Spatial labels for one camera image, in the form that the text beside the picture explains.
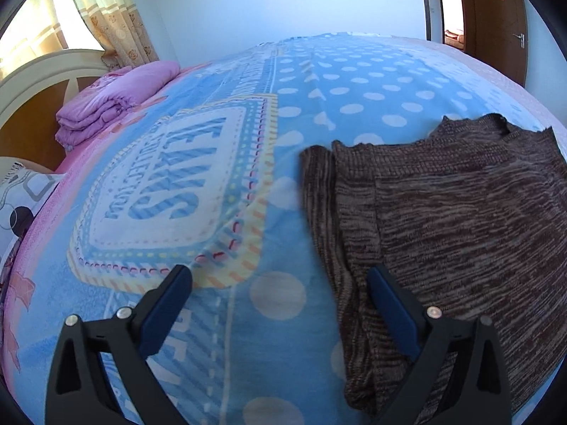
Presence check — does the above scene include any brown knitted sweater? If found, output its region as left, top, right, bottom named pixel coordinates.
left=299, top=113, right=567, bottom=425

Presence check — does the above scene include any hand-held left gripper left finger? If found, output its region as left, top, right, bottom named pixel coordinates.
left=44, top=264, right=193, bottom=425

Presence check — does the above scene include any brown door frame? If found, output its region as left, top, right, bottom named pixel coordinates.
left=416, top=0, right=449, bottom=46

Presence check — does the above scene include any white wooden bed headboard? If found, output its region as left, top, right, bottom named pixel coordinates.
left=0, top=49, right=111, bottom=173

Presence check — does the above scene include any folded pink quilt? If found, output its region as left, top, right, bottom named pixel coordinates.
left=55, top=61, right=181, bottom=154

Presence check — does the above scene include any patterned grey white pillow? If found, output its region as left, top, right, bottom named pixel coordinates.
left=0, top=157, right=67, bottom=275

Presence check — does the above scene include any brown wooden door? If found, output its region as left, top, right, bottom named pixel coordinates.
left=456, top=0, right=530, bottom=90

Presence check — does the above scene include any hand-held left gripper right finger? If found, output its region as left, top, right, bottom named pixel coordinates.
left=367, top=264, right=513, bottom=425

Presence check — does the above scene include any printed blue pink bed sheet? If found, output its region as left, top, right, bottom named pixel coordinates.
left=0, top=31, right=567, bottom=425

